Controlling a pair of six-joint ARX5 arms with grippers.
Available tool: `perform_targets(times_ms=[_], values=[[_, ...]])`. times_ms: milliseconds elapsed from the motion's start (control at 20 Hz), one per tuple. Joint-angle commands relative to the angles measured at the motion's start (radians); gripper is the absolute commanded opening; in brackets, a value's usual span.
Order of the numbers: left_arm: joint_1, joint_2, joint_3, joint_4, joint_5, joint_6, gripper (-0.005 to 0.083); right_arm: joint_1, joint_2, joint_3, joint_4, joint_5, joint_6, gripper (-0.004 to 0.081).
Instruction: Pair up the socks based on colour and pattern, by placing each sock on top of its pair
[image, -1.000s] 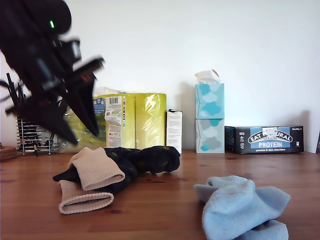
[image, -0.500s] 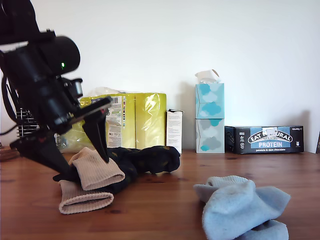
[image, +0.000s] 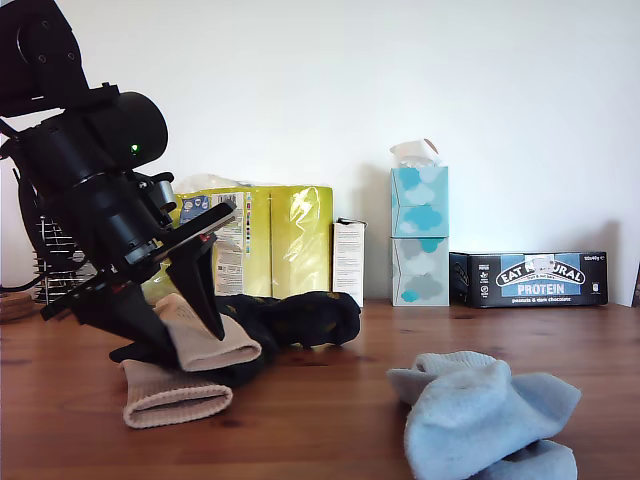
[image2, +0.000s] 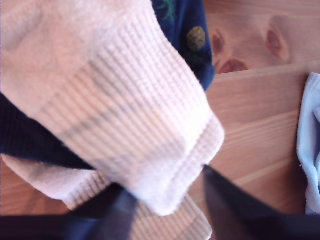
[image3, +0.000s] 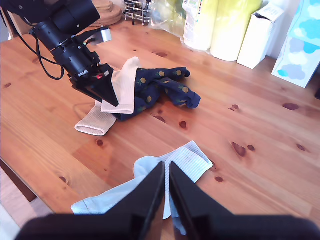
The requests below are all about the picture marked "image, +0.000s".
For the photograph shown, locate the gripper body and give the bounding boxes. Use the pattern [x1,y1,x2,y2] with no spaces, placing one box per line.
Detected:
[40,172,239,324]

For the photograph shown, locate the grey arm camera box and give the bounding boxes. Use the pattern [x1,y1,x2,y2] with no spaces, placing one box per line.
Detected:
[133,171,179,232]

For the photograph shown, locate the blue cloud tissue box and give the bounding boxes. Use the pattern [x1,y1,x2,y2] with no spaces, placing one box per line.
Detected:
[389,167,450,240]

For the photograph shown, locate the beige ribbed sock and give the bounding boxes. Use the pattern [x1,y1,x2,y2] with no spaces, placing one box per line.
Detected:
[119,360,235,430]
[152,292,264,374]

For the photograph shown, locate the white tissue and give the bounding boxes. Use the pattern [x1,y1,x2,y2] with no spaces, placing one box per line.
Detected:
[389,139,442,171]

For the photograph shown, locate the black Eat Natural bar box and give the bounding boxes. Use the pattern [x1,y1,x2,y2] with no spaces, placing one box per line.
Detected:
[448,251,609,310]

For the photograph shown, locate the grey cloud tissue box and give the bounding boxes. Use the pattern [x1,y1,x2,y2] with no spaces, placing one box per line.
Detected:
[389,236,450,308]

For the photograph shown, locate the white carton black top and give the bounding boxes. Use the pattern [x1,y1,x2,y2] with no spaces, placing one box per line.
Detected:
[332,217,367,309]

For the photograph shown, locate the light blue sock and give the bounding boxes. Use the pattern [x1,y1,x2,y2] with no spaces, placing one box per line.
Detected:
[386,349,580,480]
[403,360,584,476]

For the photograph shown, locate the chrome wire utensil holder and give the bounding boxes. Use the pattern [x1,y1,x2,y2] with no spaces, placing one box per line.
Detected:
[33,214,101,307]

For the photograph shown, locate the yellow paper towel pack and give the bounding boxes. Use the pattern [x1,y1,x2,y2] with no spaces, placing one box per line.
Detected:
[141,172,335,309]

